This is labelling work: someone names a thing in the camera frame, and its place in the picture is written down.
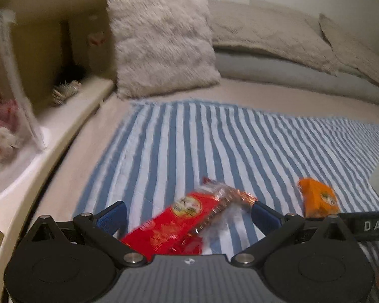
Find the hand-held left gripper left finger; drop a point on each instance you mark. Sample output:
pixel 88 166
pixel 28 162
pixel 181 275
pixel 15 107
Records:
pixel 115 212

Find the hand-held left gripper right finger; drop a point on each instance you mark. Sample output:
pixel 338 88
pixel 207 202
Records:
pixel 265 215

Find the orange snack packet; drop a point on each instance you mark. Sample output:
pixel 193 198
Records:
pixel 315 195

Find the red snack packet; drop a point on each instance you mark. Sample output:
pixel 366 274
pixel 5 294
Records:
pixel 170 224

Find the blue white striped cloth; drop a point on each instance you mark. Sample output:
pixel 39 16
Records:
pixel 192 139

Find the small furry object on shelf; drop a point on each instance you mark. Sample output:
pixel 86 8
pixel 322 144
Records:
pixel 66 91

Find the clear plastic bag with toys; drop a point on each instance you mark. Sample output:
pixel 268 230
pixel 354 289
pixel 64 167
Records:
pixel 6 116

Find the grey bed cushion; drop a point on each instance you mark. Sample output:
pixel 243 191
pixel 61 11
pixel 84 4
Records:
pixel 271 69

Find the beige quilted pillow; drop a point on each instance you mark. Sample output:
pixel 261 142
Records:
pixel 265 28
pixel 360 53

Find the fluffy white pillow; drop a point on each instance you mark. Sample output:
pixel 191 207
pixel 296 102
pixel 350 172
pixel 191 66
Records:
pixel 161 38

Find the wooden shelf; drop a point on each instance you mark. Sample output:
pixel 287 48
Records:
pixel 38 19

